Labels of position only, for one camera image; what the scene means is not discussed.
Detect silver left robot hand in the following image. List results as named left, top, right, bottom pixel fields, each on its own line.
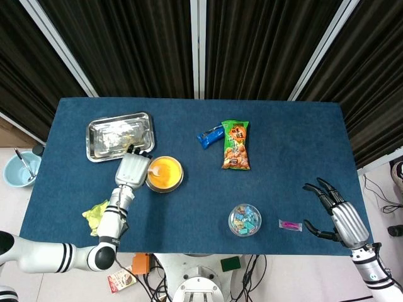
left=115, top=143, right=154, bottom=190

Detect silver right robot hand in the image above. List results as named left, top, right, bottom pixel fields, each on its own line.
left=302, top=177, right=370, bottom=249

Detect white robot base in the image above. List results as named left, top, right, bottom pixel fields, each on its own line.
left=154, top=254, right=253, bottom=302

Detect yellow bowl with metal rim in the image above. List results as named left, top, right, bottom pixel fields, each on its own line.
left=144, top=155, right=184, bottom=194

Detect metal tray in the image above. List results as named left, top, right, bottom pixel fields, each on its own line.
left=86, top=111, right=156, bottom=163

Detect light blue bowl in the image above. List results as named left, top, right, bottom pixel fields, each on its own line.
left=3, top=150, right=42, bottom=189

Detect pink item in clear wrapper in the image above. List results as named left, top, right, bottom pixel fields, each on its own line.
left=278, top=219, right=304, bottom=233

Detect crumpled yellow-green packet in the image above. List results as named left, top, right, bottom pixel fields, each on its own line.
left=81, top=199, right=110, bottom=237

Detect blue snack wrapper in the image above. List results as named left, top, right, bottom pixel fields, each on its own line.
left=196, top=125, right=225, bottom=150

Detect orange box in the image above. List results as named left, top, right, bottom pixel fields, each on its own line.
left=132, top=253, right=152, bottom=276

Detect blue table mat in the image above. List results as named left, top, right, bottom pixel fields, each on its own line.
left=19, top=97, right=374, bottom=256

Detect clear cup of candies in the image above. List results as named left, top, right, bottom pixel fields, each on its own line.
left=228, top=203, right=263, bottom=237

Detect green snack bag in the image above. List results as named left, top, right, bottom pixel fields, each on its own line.
left=221, top=119, right=252, bottom=171

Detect small printed red carton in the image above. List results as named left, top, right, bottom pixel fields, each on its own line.
left=107, top=266, right=138, bottom=294

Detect black curtain panel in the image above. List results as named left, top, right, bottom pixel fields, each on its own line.
left=0, top=0, right=88, bottom=142
left=37, top=0, right=193, bottom=98
left=205, top=0, right=344, bottom=101
left=297, top=0, right=403, bottom=169

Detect green box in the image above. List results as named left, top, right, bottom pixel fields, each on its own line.
left=220, top=255, right=242, bottom=273

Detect thin black floor cables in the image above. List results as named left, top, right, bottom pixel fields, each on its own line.
left=361, top=174, right=403, bottom=215

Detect metal spoon with black handle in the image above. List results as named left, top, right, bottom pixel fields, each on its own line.
left=14, top=147, right=36, bottom=182

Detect black cable bundle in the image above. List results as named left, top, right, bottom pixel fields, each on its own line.
left=229, top=254, right=267, bottom=302

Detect white frame post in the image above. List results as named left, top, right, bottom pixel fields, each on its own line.
left=19, top=0, right=99, bottom=98
left=190, top=0, right=207, bottom=100
left=288, top=0, right=360, bottom=101

